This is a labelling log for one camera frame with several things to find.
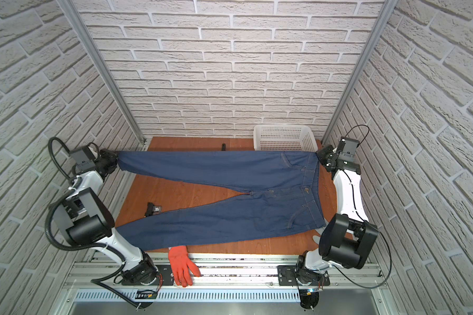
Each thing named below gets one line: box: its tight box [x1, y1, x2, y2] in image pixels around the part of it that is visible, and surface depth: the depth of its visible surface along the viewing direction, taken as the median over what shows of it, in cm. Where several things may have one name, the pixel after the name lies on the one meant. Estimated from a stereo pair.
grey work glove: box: [312, 225, 327, 245], surface depth 85 cm
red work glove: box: [168, 245, 202, 288], surface depth 77 cm
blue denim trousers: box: [115, 150, 327, 251], surface depth 90 cm
